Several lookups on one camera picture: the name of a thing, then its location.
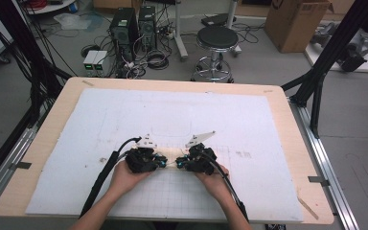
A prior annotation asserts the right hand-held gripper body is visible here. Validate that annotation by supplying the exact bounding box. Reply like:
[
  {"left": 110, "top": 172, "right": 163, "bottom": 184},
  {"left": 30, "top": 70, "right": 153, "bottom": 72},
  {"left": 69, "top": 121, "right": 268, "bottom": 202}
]
[{"left": 184, "top": 130, "right": 219, "bottom": 175}]

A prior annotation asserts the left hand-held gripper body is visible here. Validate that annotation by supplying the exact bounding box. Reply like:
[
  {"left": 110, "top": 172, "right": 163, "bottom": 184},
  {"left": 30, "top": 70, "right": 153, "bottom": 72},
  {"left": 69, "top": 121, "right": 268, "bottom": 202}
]
[{"left": 125, "top": 133, "right": 161, "bottom": 174}]

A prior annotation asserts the person's left hand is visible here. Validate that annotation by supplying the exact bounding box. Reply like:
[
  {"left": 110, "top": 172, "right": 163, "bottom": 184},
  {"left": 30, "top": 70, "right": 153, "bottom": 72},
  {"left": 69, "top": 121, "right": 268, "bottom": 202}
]
[{"left": 107, "top": 159, "right": 153, "bottom": 198}]

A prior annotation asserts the person's right hand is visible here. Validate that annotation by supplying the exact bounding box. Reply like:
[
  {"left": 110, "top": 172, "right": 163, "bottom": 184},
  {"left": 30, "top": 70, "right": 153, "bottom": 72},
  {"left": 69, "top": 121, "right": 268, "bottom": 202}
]
[{"left": 195, "top": 164, "right": 231, "bottom": 206}]

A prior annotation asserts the white foam mat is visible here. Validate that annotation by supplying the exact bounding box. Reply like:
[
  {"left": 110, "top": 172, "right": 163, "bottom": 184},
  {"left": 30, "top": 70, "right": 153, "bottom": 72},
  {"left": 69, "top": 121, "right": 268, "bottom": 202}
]
[{"left": 25, "top": 87, "right": 305, "bottom": 223}]

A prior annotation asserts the white power supply unit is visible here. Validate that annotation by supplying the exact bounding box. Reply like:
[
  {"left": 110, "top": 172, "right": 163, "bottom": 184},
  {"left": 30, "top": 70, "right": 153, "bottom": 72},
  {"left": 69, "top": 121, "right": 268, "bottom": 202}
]
[
  {"left": 82, "top": 50, "right": 100, "bottom": 74},
  {"left": 93, "top": 50, "right": 109, "bottom": 73}
]

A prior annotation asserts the beige tape strip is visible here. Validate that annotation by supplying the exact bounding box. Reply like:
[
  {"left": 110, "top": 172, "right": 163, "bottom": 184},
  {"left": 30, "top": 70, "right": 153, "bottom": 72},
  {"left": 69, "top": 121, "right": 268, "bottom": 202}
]
[{"left": 296, "top": 195, "right": 320, "bottom": 220}]

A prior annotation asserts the grey tape strip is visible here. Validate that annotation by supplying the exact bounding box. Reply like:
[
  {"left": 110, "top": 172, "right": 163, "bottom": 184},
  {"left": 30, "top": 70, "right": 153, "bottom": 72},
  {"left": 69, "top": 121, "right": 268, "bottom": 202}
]
[
  {"left": 9, "top": 161, "right": 33, "bottom": 171},
  {"left": 308, "top": 175, "right": 332, "bottom": 187}
]

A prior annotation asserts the black round stool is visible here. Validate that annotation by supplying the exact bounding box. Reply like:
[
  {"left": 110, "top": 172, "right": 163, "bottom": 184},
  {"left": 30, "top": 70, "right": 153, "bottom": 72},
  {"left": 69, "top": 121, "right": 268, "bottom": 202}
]
[{"left": 190, "top": 26, "right": 240, "bottom": 84}]

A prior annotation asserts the white table leg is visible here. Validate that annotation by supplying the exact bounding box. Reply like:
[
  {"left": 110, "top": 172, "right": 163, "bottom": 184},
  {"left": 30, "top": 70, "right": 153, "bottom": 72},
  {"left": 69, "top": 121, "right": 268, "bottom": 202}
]
[
  {"left": 172, "top": 0, "right": 190, "bottom": 61},
  {"left": 225, "top": 0, "right": 242, "bottom": 58}
]

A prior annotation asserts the black computer tower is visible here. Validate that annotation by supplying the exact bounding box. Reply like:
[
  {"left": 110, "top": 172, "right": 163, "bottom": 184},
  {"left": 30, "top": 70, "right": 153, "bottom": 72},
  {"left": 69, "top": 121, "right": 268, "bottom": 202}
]
[
  {"left": 109, "top": 8, "right": 140, "bottom": 62},
  {"left": 138, "top": 5, "right": 158, "bottom": 53}
]

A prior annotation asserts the flat black case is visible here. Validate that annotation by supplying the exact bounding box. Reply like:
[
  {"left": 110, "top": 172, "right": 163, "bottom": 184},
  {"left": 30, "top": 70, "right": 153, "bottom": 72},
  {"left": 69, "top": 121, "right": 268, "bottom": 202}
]
[{"left": 200, "top": 12, "right": 238, "bottom": 28}]

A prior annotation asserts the clear plastic bag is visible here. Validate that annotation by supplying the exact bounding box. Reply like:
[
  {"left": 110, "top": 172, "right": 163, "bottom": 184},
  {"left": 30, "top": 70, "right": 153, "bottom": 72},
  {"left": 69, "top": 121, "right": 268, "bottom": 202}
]
[{"left": 53, "top": 12, "right": 93, "bottom": 32}]

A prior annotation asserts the brown cardboard box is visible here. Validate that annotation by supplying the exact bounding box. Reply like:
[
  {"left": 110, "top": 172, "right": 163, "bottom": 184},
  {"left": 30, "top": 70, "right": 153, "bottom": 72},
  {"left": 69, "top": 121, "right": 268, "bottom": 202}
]
[{"left": 264, "top": 0, "right": 334, "bottom": 54}]

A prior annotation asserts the white board with machine parts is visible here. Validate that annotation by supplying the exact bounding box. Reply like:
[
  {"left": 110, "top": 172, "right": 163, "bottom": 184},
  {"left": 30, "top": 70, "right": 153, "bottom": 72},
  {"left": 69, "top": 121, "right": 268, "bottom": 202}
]
[{"left": 304, "top": 21, "right": 368, "bottom": 75}]

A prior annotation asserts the coil of black cables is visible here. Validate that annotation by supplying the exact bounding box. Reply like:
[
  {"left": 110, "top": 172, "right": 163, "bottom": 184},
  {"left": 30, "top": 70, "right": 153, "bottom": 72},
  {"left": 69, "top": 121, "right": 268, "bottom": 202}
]
[{"left": 146, "top": 50, "right": 171, "bottom": 71}]

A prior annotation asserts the aluminium rail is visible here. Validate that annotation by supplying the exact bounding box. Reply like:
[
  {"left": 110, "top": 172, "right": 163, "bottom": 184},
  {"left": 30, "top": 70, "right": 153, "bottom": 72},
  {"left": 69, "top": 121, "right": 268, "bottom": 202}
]
[
  {"left": 0, "top": 126, "right": 38, "bottom": 214},
  {"left": 287, "top": 97, "right": 360, "bottom": 230}
]

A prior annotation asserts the black metal frame strut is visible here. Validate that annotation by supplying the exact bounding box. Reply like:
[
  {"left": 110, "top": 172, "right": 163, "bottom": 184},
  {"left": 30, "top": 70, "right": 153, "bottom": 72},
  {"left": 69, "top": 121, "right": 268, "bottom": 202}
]
[
  {"left": 281, "top": 0, "right": 368, "bottom": 139},
  {"left": 0, "top": 0, "right": 75, "bottom": 128}
]

